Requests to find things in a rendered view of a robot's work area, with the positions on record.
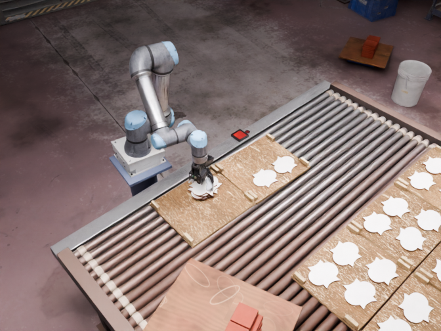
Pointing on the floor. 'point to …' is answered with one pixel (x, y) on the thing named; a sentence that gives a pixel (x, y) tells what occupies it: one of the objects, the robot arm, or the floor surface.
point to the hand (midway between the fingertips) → (203, 185)
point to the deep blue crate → (374, 8)
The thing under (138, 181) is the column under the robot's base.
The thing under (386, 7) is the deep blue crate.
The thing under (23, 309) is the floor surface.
